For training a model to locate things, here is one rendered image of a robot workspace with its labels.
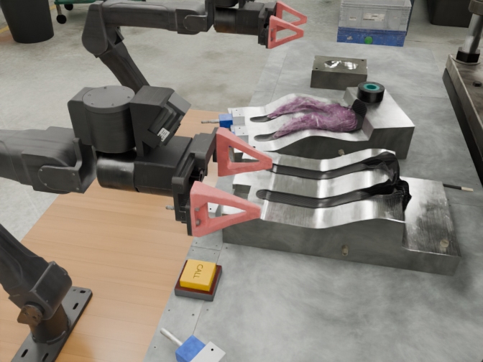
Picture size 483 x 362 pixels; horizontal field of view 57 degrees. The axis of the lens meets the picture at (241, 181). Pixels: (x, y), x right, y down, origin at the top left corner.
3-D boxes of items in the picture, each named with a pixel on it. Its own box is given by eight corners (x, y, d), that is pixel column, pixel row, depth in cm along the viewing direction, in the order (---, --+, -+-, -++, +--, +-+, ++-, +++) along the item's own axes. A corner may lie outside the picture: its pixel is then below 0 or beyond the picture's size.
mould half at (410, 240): (222, 242, 101) (221, 197, 93) (244, 176, 122) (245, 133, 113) (453, 276, 93) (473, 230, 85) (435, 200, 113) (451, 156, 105)
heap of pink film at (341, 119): (274, 142, 125) (276, 118, 120) (265, 112, 139) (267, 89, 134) (364, 138, 127) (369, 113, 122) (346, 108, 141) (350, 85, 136)
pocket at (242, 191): (228, 209, 102) (227, 197, 100) (232, 195, 107) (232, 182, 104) (246, 212, 102) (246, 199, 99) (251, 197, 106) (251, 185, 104)
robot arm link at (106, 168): (155, 131, 55) (103, 125, 56) (138, 156, 50) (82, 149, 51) (161, 176, 59) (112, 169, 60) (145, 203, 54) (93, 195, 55)
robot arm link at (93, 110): (147, 80, 53) (55, 72, 54) (118, 115, 46) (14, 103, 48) (157, 161, 60) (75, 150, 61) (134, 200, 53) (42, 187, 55)
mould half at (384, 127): (234, 169, 124) (233, 135, 118) (228, 123, 145) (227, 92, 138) (406, 159, 128) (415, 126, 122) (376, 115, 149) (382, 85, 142)
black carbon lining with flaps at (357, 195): (254, 206, 101) (254, 172, 95) (265, 166, 113) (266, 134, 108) (412, 227, 95) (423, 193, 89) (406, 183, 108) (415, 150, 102)
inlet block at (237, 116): (201, 133, 134) (200, 118, 131) (201, 126, 138) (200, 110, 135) (244, 131, 135) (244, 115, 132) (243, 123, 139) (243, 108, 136)
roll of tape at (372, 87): (381, 105, 131) (383, 94, 129) (353, 100, 134) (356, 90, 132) (384, 94, 137) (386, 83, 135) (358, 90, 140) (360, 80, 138)
